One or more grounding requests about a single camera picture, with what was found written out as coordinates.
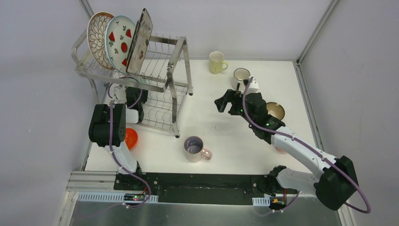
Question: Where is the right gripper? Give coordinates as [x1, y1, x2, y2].
[214, 89, 255, 126]

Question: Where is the mint green bowl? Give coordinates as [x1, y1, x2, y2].
[136, 77, 150, 84]

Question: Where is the orange plastic bowl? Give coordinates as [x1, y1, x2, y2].
[125, 128, 138, 150]

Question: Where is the brown patterned small bowl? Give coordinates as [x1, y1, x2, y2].
[266, 102, 285, 120]

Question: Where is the watermelon pattern round plate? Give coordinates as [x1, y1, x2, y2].
[105, 16, 136, 73]

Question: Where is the square flower pattern plate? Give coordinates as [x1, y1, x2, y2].
[126, 8, 153, 74]

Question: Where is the floral petal brown-rim plate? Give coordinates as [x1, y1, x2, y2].
[87, 12, 114, 70]

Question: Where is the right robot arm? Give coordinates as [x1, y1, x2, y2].
[214, 89, 359, 210]

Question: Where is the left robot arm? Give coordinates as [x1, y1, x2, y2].
[88, 87, 148, 190]

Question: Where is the stainless steel dish rack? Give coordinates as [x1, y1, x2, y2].
[71, 32, 193, 138]

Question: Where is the white mug dark rim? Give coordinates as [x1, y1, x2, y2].
[231, 68, 250, 91]

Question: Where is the yellow mug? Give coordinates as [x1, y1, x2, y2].
[208, 51, 229, 74]

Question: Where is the pink iridescent mug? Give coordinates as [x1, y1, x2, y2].
[184, 136, 213, 162]

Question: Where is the pink cup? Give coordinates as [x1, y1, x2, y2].
[275, 147, 286, 154]

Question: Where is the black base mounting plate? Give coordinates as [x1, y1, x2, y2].
[113, 173, 284, 205]

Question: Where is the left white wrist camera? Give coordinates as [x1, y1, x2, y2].
[113, 85, 127, 102]

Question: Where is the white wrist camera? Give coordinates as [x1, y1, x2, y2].
[246, 77, 259, 94]
[113, 85, 127, 102]

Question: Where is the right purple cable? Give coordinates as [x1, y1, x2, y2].
[242, 76, 372, 215]

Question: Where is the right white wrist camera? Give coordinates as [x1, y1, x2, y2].
[246, 77, 259, 94]

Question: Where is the aluminium frame rail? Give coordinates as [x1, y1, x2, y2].
[293, 61, 325, 151]

